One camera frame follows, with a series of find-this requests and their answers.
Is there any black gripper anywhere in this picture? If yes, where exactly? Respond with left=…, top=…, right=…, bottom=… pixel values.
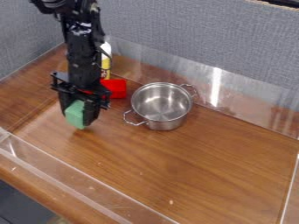
left=51, top=71, right=111, bottom=126

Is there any green foam block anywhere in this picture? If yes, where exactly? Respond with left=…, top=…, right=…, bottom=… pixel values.
left=64, top=100, right=85, bottom=130

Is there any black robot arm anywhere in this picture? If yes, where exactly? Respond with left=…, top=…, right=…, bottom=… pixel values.
left=28, top=0, right=112, bottom=130

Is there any red rectangular block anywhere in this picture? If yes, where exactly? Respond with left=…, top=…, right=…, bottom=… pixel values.
left=100, top=79, right=127, bottom=99

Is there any yellow Play-Doh can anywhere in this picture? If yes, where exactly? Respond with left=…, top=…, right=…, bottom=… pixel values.
left=101, top=42, right=112, bottom=80

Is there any small steel pot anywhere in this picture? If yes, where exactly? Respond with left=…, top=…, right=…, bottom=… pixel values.
left=123, top=82, right=199, bottom=131

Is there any clear acrylic table barrier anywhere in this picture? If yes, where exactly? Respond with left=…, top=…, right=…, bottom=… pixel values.
left=0, top=40, right=299, bottom=224

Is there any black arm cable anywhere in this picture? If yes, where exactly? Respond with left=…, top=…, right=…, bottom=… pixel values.
left=95, top=43, right=115, bottom=71

